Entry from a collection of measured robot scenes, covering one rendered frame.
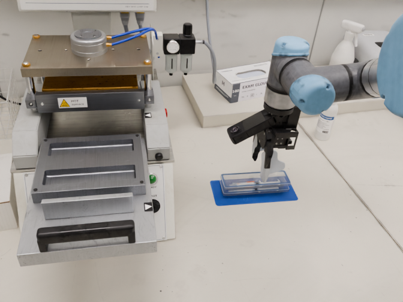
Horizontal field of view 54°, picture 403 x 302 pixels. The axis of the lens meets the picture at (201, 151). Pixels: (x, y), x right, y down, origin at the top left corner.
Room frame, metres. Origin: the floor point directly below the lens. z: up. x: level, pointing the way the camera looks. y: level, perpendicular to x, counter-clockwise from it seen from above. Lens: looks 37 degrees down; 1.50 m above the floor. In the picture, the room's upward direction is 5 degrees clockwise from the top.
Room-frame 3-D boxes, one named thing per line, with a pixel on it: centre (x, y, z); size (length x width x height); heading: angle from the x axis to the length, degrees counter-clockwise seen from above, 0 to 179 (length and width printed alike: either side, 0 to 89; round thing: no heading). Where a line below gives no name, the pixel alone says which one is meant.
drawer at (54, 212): (0.55, 0.20, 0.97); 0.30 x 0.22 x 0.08; 13
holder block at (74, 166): (0.59, 0.21, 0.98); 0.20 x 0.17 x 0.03; 103
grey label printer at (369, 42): (1.46, -0.64, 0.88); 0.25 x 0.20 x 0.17; 12
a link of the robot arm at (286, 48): (0.81, -0.17, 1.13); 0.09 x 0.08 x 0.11; 15
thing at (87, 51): (0.88, 0.26, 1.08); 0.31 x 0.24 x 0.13; 103
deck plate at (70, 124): (0.88, 0.28, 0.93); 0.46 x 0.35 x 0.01; 13
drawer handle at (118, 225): (0.41, 0.17, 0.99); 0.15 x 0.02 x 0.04; 103
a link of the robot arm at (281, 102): (0.82, -0.17, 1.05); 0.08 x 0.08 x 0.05
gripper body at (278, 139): (0.82, -0.18, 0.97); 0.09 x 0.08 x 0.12; 102
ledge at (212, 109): (1.37, -0.35, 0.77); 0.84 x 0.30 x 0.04; 108
